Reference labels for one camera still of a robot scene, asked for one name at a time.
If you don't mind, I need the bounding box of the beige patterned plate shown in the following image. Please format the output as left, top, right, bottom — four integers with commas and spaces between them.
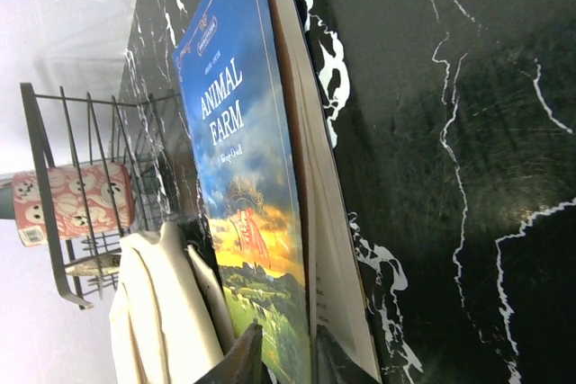
66, 254, 122, 277

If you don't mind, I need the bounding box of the pink patterned mug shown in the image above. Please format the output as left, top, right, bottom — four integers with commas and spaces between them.
12, 162, 135, 247

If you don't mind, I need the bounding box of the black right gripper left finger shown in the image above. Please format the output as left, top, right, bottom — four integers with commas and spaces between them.
196, 322, 263, 384

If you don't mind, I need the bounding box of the wire dish rack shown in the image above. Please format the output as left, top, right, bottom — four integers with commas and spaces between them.
12, 83, 196, 310

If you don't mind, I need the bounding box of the cream canvas student bag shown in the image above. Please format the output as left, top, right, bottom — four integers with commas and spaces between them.
109, 222, 235, 383

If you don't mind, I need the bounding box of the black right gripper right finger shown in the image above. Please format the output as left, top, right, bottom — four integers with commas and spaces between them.
315, 326, 378, 384

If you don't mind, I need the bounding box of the dark green plate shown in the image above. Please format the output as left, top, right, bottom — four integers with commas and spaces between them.
0, 180, 15, 220

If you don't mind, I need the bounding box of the Animal Farm paperback book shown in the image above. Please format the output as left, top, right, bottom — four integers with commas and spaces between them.
173, 0, 381, 383

